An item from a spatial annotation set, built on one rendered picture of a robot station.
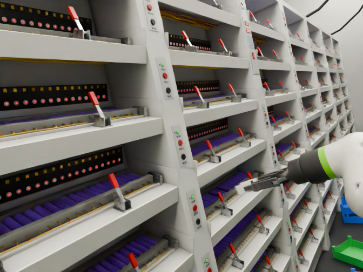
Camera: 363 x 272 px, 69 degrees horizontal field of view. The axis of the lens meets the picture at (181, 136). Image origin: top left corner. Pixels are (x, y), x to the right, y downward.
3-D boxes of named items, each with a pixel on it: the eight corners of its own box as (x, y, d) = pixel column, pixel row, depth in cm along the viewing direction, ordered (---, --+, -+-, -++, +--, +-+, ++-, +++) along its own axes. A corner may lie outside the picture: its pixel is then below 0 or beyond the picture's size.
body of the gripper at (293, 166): (308, 185, 74) (277, 193, 80) (314, 176, 81) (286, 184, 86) (296, 161, 75) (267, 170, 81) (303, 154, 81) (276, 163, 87)
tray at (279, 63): (290, 70, 183) (291, 49, 180) (256, 68, 136) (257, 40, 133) (261, 70, 195) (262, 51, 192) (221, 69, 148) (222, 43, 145)
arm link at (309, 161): (320, 142, 78) (313, 148, 71) (338, 178, 77) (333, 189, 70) (300, 149, 82) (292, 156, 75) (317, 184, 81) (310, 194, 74)
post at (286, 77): (330, 244, 196) (281, -1, 186) (328, 250, 189) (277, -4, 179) (302, 241, 209) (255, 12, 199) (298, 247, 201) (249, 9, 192)
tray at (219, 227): (274, 187, 131) (275, 169, 129) (210, 250, 85) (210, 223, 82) (236, 178, 143) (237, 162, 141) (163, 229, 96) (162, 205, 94)
